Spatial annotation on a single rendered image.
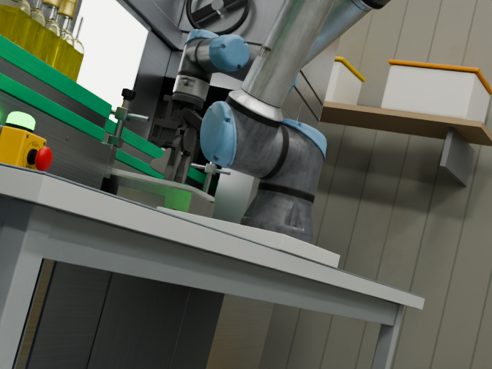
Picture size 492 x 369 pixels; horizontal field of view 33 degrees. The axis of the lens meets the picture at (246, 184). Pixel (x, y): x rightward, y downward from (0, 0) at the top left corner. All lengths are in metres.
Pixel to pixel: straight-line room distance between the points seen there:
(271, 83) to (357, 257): 3.69
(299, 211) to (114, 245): 0.56
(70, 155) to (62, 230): 0.56
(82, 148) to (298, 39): 0.47
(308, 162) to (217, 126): 0.20
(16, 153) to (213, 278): 0.37
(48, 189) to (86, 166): 0.71
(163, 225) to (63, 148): 0.48
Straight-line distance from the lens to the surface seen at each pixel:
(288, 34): 1.53
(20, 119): 1.35
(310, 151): 1.63
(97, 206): 1.02
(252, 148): 1.55
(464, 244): 5.00
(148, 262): 1.21
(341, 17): 1.67
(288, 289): 1.63
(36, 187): 0.95
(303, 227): 1.61
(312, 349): 5.23
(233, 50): 1.73
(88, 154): 1.66
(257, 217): 1.60
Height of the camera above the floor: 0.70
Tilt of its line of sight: 6 degrees up
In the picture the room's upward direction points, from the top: 14 degrees clockwise
